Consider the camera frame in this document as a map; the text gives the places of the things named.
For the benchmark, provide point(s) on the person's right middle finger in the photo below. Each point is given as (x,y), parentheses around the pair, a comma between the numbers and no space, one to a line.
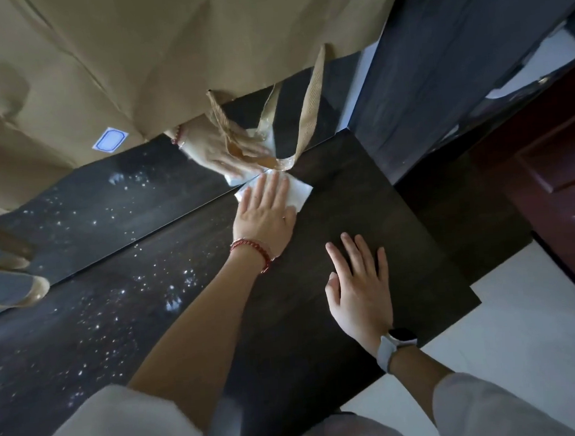
(353,252)

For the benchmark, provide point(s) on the dark wooden cabinet panel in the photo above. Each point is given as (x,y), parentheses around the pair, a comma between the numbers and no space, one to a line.
(453,56)

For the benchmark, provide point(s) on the person's right thumb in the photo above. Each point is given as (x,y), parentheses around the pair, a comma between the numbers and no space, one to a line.
(333,293)

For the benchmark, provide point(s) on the dark red wooden door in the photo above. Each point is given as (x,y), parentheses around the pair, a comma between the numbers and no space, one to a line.
(555,182)

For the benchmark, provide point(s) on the large brown paper bag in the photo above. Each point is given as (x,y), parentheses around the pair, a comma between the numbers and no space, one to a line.
(148,58)

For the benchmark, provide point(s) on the person's left little finger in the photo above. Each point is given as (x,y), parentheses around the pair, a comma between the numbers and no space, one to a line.
(245,202)

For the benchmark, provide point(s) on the white paper tissue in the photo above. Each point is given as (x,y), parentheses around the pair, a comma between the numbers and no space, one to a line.
(296,193)

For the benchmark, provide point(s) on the person's left middle finger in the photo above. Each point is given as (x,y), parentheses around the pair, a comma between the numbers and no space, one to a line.
(269,188)

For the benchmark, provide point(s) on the person's right little finger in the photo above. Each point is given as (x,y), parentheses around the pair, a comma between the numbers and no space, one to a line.
(383,267)

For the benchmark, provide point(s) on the white shirt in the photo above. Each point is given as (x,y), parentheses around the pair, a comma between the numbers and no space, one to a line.
(116,434)

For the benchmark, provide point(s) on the person's left hand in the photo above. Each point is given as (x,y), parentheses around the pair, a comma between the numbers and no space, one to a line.
(263,222)

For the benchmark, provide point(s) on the person's right forearm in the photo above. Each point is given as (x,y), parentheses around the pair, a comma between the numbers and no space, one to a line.
(419,380)

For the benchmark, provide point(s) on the white smartwatch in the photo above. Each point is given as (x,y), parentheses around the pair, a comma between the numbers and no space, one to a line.
(392,348)

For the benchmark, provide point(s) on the person's right hand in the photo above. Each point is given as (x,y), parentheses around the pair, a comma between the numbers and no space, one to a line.
(362,301)

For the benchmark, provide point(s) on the person's left thumb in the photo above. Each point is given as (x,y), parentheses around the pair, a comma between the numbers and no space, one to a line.
(293,217)

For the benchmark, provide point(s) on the person's left forearm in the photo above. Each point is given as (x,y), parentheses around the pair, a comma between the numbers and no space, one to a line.
(202,339)

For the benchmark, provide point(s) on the white blue-edged label sticker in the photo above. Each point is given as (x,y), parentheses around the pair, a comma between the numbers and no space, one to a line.
(109,140)

